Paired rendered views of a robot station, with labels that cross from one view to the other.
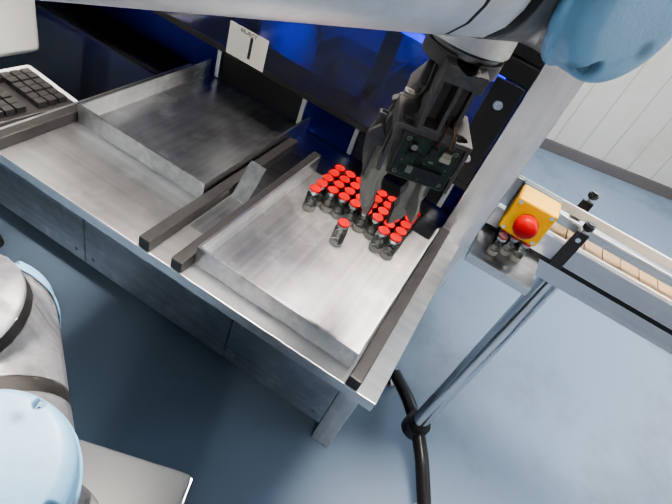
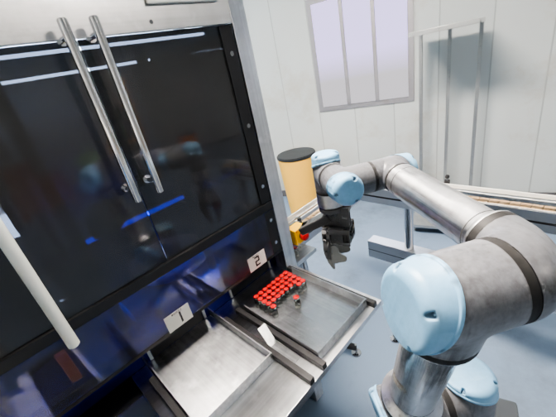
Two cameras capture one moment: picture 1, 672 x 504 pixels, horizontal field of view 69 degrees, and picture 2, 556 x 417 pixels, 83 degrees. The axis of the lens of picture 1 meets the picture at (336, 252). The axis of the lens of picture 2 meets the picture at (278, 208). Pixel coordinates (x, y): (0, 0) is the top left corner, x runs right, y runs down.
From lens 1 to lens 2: 75 cm
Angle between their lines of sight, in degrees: 46
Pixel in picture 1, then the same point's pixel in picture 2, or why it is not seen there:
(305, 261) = (312, 318)
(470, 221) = (290, 255)
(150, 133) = (214, 390)
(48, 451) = not seen: hidden behind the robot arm
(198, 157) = (237, 364)
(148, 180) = (259, 387)
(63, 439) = not seen: hidden behind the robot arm
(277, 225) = (289, 328)
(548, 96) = (278, 203)
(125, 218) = (291, 395)
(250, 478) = not seen: outside the picture
